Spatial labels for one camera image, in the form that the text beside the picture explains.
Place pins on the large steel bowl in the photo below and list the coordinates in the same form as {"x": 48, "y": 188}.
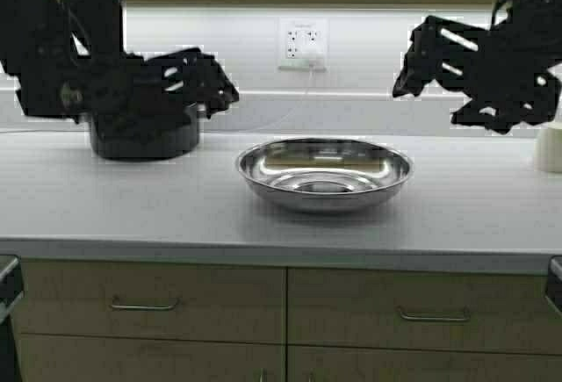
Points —
{"x": 324, "y": 175}

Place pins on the steel drawer handle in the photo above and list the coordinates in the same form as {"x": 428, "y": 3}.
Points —
{"x": 117, "y": 304}
{"x": 462, "y": 316}

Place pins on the steel right drawer handle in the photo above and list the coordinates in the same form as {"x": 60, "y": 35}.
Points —
{"x": 462, "y": 316}

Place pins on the wooden left drawer front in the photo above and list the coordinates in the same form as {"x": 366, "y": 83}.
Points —
{"x": 217, "y": 303}

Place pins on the wooden drawer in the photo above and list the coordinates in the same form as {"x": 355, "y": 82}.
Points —
{"x": 217, "y": 303}
{"x": 358, "y": 308}

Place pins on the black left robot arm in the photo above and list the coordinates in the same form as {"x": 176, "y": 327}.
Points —
{"x": 70, "y": 62}

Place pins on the black cooking pot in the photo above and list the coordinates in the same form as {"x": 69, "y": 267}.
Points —
{"x": 147, "y": 139}

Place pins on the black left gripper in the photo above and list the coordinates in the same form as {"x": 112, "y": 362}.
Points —
{"x": 122, "y": 87}

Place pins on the wooden right drawer front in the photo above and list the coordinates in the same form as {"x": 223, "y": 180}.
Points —
{"x": 358, "y": 308}

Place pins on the white plug adapter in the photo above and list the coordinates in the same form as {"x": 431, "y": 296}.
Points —
{"x": 316, "y": 60}

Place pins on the cream ceramic mug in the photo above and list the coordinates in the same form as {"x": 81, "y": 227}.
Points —
{"x": 547, "y": 156}

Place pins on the steel left drawer handle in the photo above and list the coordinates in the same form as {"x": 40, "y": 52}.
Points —
{"x": 117, "y": 304}

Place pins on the white wall outlet plate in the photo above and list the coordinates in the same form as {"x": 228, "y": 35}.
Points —
{"x": 299, "y": 36}

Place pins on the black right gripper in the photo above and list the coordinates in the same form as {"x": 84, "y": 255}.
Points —
{"x": 503, "y": 70}

